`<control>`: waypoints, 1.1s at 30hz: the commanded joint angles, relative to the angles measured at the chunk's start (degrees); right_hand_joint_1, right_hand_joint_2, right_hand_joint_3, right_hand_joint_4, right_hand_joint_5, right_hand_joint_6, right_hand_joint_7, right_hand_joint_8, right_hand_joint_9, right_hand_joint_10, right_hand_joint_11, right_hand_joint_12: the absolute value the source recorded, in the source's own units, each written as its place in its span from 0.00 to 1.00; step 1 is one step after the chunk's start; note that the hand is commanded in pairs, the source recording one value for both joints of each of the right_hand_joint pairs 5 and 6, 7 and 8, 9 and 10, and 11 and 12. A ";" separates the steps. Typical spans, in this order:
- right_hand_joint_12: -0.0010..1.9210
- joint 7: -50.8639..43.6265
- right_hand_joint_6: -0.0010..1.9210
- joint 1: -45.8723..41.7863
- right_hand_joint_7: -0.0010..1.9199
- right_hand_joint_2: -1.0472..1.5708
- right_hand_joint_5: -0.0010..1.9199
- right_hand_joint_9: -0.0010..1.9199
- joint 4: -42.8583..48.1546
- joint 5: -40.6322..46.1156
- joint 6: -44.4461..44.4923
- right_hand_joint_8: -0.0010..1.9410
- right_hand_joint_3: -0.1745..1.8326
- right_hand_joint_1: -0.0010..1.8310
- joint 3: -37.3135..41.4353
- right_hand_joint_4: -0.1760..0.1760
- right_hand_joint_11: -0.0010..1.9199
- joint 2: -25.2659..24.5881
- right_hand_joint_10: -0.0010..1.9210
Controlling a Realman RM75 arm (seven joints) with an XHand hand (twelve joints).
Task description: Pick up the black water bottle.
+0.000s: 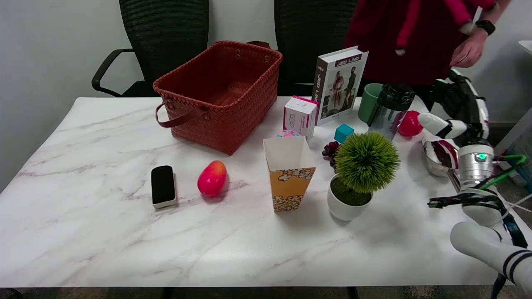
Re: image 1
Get black wristwatch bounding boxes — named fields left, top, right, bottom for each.
left=475, top=20, right=496, bottom=36

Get red-brown woven basket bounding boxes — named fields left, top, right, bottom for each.
left=153, top=40, right=284, bottom=156

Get purple toy grapes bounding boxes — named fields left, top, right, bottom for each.
left=322, top=141, right=341, bottom=169

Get yellow popcorn paper box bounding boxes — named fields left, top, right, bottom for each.
left=263, top=136, right=317, bottom=213

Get green cable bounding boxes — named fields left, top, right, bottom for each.
left=477, top=154, right=529, bottom=192

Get green cup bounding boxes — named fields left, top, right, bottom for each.
left=358, top=83, right=384, bottom=124

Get green ball plant white pot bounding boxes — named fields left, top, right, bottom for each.
left=327, top=132, right=401, bottom=222

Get pink and white carton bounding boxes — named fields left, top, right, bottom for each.
left=283, top=96, right=320, bottom=142

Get black clear water bottle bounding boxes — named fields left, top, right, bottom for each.
left=367, top=83, right=416, bottom=140

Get blue bin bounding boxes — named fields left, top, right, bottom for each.
left=510, top=143, right=532, bottom=194

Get black whiteboard eraser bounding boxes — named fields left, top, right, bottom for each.
left=150, top=165, right=178, bottom=209

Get black cable loop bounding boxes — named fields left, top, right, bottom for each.
left=492, top=273, right=507, bottom=299

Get steel bowl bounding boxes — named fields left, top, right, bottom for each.
left=421, top=137, right=459, bottom=178

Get red toy mango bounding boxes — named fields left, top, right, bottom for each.
left=197, top=160, right=228, bottom=198

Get black mesh office chair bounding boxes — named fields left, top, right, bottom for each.
left=274, top=0, right=363, bottom=97

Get white hardcover book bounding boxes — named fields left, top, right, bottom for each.
left=312, top=46, right=369, bottom=126

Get black office chair with armrest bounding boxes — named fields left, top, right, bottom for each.
left=91, top=0, right=209, bottom=98

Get person in red shirt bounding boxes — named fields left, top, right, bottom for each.
left=344, top=0, right=512, bottom=98

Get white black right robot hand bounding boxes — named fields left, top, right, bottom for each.
left=418, top=69, right=494, bottom=147

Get teal cube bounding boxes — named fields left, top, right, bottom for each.
left=334, top=124, right=355, bottom=144

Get black cable bundle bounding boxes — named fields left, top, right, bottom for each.
left=428, top=192, right=504, bottom=211

